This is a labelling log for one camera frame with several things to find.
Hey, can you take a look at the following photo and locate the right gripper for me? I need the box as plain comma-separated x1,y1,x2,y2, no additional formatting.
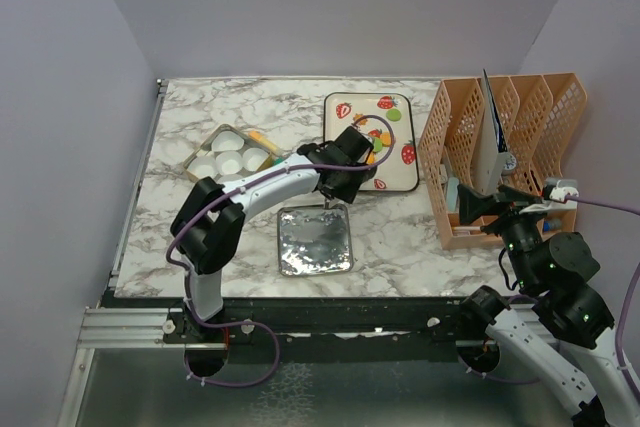
457,180,549,289

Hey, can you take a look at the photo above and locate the green round cookie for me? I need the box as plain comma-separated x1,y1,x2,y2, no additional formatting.
373,139,383,153
386,108,402,122

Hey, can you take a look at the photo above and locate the gold cookie tin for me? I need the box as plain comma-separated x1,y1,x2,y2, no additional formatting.
182,124,282,183

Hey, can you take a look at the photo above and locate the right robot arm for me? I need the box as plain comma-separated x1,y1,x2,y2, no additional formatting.
458,178,639,426

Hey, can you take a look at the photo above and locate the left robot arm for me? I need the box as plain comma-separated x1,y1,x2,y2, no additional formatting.
165,126,377,342

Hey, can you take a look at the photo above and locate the orange round cookie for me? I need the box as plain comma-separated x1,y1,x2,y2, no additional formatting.
380,132,392,147

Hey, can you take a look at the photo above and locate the white folder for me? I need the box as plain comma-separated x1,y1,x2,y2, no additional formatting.
473,71,517,195

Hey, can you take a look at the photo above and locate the strawberry tray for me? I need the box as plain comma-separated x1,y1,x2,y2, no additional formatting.
323,92,419,193

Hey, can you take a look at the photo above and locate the peach file organizer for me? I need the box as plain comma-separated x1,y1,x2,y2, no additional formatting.
417,72,587,249

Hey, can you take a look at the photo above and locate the white paper cup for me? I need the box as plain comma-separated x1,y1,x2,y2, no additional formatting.
187,156,218,180
211,130,245,152
242,147,270,172
215,151,244,175

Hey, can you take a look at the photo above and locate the tin lid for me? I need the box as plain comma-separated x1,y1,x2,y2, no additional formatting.
277,204,354,277

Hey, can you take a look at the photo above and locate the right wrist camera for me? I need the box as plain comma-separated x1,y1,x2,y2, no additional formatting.
541,177,579,210

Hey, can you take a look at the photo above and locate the aluminium frame rail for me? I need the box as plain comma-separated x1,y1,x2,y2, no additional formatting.
54,304,189,427

